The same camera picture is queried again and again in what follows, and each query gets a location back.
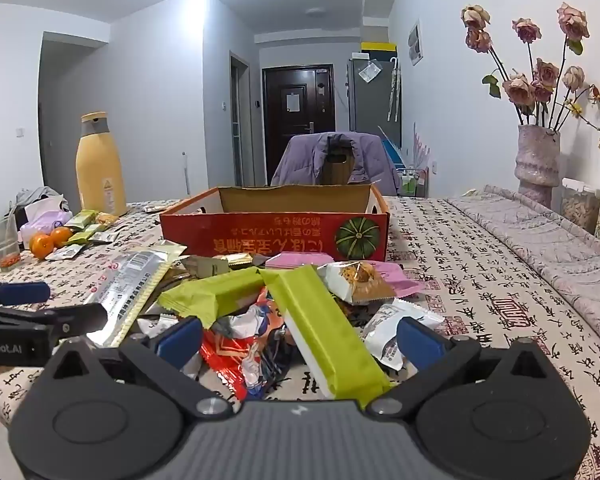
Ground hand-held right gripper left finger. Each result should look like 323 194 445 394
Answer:
42 316 233 419

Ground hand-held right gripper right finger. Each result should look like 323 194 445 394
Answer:
368 317 554 421

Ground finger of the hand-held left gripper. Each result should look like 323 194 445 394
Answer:
27 302 109 340
0 281 51 306

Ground white oat crisp packet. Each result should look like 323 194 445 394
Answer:
362 297 446 372

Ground pink snack packet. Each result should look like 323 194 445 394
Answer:
374 262 426 299
264 251 342 271

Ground brown and white cookie packet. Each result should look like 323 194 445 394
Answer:
317 259 396 306

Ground long green snack packet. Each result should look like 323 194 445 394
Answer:
257 264 394 409

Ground red printed cardboard box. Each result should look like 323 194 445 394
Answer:
159 183 391 264

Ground clear striped long packet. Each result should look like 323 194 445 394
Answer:
82 249 174 349

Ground clear glass cup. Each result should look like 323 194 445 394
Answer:
0 217 21 274

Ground red snack packet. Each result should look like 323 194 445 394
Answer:
199 329 292 402

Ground crumpled white printed packet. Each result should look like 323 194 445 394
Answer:
214 290 287 342

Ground beige snack packet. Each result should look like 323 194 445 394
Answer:
179 254 231 279

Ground pale pink plastic bag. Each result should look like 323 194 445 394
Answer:
19 197 74 249

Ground small green wafer packet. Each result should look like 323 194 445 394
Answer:
62 225 97 248
64 209 99 234

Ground cream snack packet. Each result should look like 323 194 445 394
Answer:
124 239 189 264

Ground gold foil packet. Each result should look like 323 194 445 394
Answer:
212 252 254 269

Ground grey cloth heap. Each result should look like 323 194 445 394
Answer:
10 186 71 216

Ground yellow bottle with grey cap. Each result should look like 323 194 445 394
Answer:
75 111 129 217

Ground pink quilted blanket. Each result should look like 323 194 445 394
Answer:
444 184 600 347

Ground metal storage rack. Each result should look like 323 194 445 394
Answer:
397 159 431 196

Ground wooden chair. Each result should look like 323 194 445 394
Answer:
320 132 363 187

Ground clear storage jar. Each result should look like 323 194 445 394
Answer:
559 178 600 234

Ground purple puffer jacket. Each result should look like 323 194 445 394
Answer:
271 131 401 196

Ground pink textured vase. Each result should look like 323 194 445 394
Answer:
513 124 562 209

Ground grey interior door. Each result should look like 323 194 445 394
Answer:
229 52 251 187

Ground dark brown entrance door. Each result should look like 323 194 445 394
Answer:
262 66 335 187

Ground grey refrigerator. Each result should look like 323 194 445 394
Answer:
347 52 401 134

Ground folded umbrellas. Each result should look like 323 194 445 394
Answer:
387 57 401 122

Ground clear plastic bag on refrigerator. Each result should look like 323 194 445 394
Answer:
358 59 383 84

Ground bunch of dried roses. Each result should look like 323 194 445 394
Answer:
460 2 600 134

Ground pink feather wall sticker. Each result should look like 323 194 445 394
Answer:
412 122 434 171

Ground framed wall picture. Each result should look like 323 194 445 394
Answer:
407 19 425 66

